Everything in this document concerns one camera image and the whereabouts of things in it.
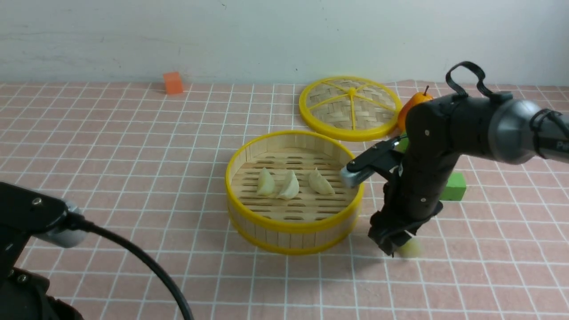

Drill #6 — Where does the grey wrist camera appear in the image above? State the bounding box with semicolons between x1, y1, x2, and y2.
340;136;407;189
34;200;87;248

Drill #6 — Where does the green toy apple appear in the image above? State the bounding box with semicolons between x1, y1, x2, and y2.
395;136;409;153

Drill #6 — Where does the orange foam cube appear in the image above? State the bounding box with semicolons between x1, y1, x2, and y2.
163;72;184;95

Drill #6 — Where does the orange yellow toy pear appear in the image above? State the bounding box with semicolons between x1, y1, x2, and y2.
397;85;433;133

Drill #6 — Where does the pink checkered tablecloth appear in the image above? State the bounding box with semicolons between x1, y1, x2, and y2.
0;82;569;320

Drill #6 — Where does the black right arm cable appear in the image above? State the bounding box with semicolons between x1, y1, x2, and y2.
445;61;569;156

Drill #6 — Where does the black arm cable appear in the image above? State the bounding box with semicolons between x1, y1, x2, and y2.
445;61;569;156
67;212;194;320

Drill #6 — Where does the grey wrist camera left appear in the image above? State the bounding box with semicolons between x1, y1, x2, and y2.
34;200;87;248

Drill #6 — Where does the green foam cube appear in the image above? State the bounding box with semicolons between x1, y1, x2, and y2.
440;172;467;202

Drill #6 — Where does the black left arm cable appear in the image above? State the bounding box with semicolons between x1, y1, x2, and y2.
67;212;194;320

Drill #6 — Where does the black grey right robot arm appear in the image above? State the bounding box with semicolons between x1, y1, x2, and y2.
362;96;568;255

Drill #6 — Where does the pale dumpling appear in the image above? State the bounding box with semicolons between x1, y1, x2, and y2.
396;238;423;259
256;168;276;196
276;170;300;200
308;168;335;195

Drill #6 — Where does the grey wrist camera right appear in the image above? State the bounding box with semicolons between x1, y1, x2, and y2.
340;136;407;189

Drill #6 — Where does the yellow rimmed bamboo steamer tray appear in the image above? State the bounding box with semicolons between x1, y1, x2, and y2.
225;130;364;255

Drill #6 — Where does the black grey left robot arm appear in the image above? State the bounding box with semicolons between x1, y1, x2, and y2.
0;182;87;320

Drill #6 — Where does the yellow rimmed woven steamer lid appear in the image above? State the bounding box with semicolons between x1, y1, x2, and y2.
298;76;403;142

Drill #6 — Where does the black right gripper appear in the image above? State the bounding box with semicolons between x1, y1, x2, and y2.
367;201;444;256

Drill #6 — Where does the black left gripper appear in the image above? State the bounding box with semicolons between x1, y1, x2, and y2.
0;268;84;320

